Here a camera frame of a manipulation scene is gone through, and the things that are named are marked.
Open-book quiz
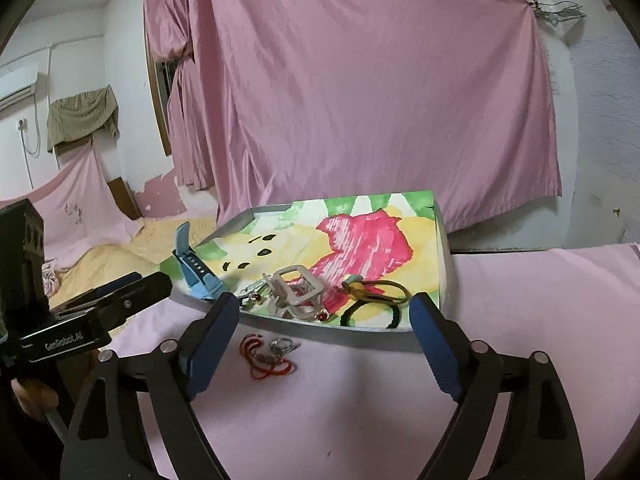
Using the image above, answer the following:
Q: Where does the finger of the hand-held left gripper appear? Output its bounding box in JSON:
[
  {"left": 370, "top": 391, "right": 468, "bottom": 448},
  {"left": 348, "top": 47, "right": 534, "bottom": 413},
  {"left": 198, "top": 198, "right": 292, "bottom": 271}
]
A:
[
  {"left": 64, "top": 270, "right": 144, "bottom": 314},
  {"left": 92, "top": 272, "right": 174, "bottom": 331}
]

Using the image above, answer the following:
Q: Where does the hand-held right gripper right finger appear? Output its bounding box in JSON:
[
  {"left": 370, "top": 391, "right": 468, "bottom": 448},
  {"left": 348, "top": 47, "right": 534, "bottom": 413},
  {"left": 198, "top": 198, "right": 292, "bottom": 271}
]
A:
[{"left": 409, "top": 292, "right": 586, "bottom": 480}]

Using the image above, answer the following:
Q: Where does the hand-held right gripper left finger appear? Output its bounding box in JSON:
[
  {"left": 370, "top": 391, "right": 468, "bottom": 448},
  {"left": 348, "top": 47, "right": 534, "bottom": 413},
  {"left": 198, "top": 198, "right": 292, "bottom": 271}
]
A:
[{"left": 60, "top": 291, "right": 241, "bottom": 480}]

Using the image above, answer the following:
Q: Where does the red string cord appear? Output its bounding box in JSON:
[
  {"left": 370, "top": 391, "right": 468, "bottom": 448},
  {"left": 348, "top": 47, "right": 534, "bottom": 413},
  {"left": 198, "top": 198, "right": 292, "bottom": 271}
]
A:
[{"left": 238, "top": 333, "right": 296, "bottom": 380}]

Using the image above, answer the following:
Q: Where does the blue wrist watch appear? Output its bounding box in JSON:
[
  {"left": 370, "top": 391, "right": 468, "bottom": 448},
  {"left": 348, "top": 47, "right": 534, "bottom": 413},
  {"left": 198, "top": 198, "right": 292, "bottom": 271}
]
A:
[{"left": 172, "top": 221, "right": 226, "bottom": 302}]

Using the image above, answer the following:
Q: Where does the black hair tie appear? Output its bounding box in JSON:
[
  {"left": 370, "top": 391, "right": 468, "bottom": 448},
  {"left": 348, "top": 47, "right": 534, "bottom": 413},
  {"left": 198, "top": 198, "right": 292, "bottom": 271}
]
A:
[{"left": 342, "top": 296, "right": 404, "bottom": 331}]

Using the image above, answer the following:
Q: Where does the green yellow keychain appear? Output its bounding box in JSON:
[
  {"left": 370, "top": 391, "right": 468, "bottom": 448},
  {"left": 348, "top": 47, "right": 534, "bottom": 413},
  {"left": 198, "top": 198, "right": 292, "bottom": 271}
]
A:
[{"left": 334, "top": 275, "right": 412, "bottom": 307}]

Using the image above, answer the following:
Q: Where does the beige hair claw clip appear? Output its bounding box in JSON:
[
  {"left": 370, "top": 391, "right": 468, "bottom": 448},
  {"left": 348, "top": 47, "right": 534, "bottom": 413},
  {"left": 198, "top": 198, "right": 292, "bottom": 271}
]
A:
[{"left": 264, "top": 265, "right": 327, "bottom": 322}]

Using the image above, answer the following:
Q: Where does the floral printed grey box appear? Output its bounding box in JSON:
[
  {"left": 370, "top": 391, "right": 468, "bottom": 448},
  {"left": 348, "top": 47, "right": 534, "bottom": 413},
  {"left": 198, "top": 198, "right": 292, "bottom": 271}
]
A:
[{"left": 160, "top": 190, "right": 454, "bottom": 354}]

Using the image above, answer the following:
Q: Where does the person's left hand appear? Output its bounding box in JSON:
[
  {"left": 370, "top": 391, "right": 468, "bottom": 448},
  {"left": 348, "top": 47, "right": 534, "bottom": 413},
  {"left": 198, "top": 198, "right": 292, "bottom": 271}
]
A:
[{"left": 11, "top": 376, "right": 59, "bottom": 419}]

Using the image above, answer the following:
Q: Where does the crumpled pink cloth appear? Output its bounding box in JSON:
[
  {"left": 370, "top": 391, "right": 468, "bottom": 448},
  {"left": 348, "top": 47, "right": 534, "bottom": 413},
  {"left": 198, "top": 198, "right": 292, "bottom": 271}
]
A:
[{"left": 42, "top": 259, "right": 62, "bottom": 297}]

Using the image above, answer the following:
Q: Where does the yellow blanket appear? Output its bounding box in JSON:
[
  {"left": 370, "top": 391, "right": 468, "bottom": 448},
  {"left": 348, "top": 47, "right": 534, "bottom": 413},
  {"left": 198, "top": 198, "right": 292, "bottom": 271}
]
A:
[{"left": 42, "top": 216, "right": 219, "bottom": 312}]

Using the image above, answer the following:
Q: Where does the dark wooden board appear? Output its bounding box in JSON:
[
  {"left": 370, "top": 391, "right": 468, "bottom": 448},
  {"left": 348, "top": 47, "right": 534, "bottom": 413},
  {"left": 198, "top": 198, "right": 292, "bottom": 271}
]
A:
[{"left": 107, "top": 177, "right": 144, "bottom": 222}]

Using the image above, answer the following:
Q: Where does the pink embroidered sheet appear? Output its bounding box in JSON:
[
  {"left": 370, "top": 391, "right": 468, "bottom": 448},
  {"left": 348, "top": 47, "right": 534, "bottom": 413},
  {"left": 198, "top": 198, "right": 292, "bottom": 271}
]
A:
[{"left": 0, "top": 147, "right": 147, "bottom": 263}]

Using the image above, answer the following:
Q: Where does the pink tablecloth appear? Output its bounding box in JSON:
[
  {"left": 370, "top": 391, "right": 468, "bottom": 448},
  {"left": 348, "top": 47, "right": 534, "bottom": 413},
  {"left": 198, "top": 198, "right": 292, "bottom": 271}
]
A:
[{"left": 102, "top": 242, "right": 640, "bottom": 480}]

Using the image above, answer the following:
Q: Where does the olive green cloth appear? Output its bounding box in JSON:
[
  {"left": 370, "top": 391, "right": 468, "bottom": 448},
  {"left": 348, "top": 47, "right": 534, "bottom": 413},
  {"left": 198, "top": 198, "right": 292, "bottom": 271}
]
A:
[{"left": 47, "top": 87, "right": 120, "bottom": 154}]

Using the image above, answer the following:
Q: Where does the tied pink curtain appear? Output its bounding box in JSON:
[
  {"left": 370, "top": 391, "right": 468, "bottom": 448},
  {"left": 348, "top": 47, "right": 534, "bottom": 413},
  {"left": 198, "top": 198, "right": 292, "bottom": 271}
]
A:
[{"left": 142, "top": 0, "right": 217, "bottom": 192}]

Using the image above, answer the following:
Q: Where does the white air conditioner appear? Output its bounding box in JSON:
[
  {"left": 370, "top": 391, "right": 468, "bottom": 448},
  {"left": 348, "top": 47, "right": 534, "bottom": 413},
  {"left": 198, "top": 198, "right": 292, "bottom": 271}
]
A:
[{"left": 0, "top": 64, "right": 39, "bottom": 112}]

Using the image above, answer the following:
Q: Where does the large pink curtain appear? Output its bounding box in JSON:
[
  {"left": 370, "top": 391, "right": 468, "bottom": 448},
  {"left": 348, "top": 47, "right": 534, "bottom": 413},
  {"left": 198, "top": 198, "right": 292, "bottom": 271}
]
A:
[{"left": 187, "top": 0, "right": 562, "bottom": 234}]

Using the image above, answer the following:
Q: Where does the wall socket with cable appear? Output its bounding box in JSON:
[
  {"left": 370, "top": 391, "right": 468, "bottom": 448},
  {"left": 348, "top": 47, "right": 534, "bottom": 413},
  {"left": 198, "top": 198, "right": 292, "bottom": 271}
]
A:
[{"left": 16, "top": 45, "right": 55, "bottom": 188}]

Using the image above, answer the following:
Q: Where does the wooden window frame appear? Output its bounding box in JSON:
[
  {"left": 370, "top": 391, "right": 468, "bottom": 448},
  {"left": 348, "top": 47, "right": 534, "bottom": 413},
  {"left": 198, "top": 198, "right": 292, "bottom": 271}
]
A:
[{"left": 145, "top": 30, "right": 174, "bottom": 157}]

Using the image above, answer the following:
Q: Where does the wire wall basket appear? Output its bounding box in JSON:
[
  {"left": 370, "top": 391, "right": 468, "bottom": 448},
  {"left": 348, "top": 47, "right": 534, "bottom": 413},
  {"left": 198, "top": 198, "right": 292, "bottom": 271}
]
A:
[{"left": 529, "top": 0, "right": 585, "bottom": 26}]

